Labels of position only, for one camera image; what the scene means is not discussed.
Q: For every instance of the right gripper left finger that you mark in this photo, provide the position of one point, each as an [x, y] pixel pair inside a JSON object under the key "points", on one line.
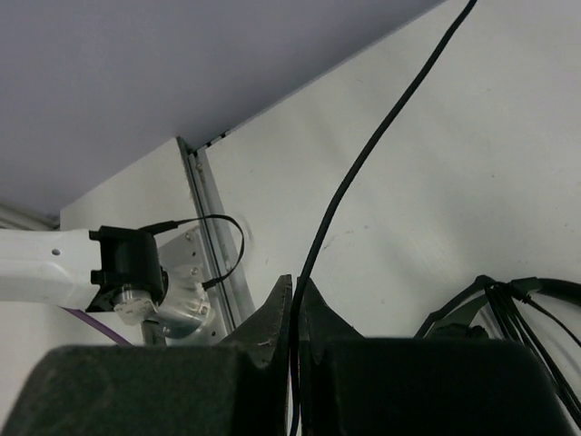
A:
{"points": [[258, 366]]}

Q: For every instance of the aluminium rail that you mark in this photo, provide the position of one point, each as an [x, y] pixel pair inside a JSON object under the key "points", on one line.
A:
{"points": [[221, 239]]}

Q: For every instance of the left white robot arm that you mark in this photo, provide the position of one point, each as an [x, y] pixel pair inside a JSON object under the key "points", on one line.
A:
{"points": [[79, 269]]}

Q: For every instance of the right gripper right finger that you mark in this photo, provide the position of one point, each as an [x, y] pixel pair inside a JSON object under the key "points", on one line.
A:
{"points": [[319, 328]]}

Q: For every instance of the black on-ear headphones with cable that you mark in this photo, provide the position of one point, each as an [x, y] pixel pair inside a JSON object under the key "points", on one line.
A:
{"points": [[336, 199]]}

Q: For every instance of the black over-ear headphones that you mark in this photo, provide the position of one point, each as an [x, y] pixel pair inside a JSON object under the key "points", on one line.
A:
{"points": [[454, 320]]}

